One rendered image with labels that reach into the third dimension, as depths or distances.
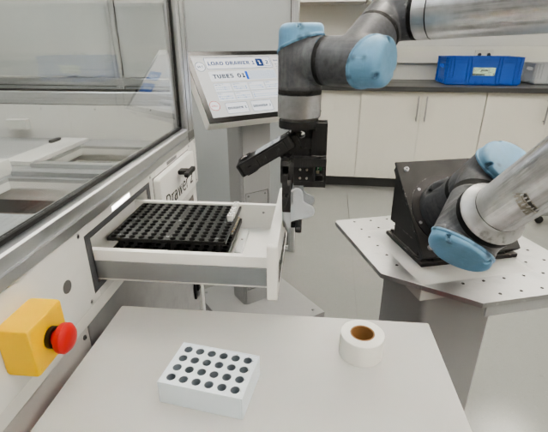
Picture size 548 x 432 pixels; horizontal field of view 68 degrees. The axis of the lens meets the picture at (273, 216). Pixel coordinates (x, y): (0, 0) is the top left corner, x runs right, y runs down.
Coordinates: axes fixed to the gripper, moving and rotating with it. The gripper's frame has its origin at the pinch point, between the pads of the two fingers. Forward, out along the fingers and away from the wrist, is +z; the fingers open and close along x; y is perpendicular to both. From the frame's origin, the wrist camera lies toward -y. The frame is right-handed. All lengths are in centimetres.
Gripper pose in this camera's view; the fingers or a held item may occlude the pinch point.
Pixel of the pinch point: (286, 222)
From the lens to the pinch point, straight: 79.8
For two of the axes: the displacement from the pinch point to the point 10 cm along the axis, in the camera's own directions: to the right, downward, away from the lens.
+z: 0.0, 9.2, 3.9
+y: 10.0, 0.3, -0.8
